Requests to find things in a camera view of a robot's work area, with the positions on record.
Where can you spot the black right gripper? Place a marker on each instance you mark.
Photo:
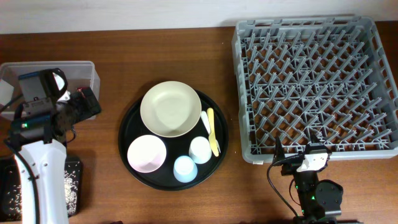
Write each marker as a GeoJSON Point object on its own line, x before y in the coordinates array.
{"type": "Point", "coordinates": [292, 168]}

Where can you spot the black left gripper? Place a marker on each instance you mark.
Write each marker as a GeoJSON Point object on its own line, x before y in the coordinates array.
{"type": "Point", "coordinates": [87, 101]}

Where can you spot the pink small bowl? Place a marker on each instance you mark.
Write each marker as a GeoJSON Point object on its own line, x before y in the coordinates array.
{"type": "Point", "coordinates": [146, 153]}

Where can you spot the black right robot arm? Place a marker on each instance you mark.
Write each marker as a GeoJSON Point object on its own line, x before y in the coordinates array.
{"type": "Point", "coordinates": [319, 200]}

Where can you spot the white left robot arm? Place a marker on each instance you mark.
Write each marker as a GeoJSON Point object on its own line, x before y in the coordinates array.
{"type": "Point", "coordinates": [41, 170]}

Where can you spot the clear plastic waste bin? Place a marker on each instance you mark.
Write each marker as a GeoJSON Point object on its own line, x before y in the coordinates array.
{"type": "Point", "coordinates": [77, 74]}

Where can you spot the grey dishwasher rack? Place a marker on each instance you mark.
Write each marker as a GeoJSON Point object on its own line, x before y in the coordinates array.
{"type": "Point", "coordinates": [322, 76]}

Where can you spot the yellow plastic fork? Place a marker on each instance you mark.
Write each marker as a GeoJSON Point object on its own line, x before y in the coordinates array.
{"type": "Point", "coordinates": [212, 136]}

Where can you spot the black round tray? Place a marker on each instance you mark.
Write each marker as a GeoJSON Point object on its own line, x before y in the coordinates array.
{"type": "Point", "coordinates": [163, 178]}

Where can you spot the white cup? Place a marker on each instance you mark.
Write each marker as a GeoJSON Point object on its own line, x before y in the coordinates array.
{"type": "Point", "coordinates": [200, 150]}

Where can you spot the white plastic utensil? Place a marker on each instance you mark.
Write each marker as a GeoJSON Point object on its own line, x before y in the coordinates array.
{"type": "Point", "coordinates": [205, 121]}

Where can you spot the black tray bin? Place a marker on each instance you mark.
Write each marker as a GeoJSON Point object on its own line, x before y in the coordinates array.
{"type": "Point", "coordinates": [11, 198]}

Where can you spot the light blue cup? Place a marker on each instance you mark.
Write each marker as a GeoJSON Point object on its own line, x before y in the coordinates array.
{"type": "Point", "coordinates": [185, 170]}

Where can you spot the cream plate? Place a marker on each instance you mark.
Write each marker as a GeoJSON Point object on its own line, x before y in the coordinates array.
{"type": "Point", "coordinates": [170, 109]}

